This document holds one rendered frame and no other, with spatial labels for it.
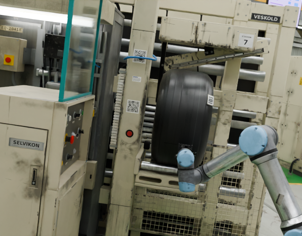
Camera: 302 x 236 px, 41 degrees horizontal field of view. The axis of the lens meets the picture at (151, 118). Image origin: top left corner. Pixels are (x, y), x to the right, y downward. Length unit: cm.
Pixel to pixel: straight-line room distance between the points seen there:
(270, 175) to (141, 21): 115
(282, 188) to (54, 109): 96
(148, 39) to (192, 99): 45
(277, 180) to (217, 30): 122
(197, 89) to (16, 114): 95
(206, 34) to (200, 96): 55
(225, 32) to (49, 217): 152
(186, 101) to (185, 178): 47
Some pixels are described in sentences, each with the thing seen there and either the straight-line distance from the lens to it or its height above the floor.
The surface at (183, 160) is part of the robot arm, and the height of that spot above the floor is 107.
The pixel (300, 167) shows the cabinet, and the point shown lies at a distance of 710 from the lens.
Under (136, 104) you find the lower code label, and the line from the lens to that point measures 231.
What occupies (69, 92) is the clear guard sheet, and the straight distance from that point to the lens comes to 178.
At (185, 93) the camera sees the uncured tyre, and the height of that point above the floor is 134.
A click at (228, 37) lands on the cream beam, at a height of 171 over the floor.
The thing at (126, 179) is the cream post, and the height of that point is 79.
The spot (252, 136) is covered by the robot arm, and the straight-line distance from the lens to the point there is 164.
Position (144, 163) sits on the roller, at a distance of 229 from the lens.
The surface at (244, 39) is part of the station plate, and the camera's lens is 258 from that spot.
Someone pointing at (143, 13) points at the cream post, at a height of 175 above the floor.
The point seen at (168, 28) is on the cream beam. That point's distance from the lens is 256.
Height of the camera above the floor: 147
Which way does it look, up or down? 7 degrees down
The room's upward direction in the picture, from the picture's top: 8 degrees clockwise
